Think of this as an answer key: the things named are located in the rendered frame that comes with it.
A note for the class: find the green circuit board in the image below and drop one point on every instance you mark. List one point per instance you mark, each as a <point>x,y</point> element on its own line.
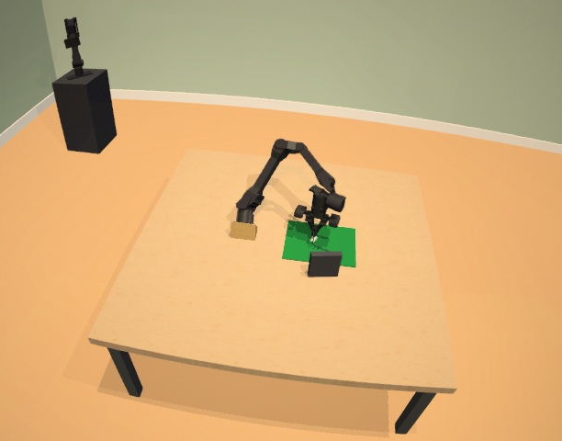
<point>298,243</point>

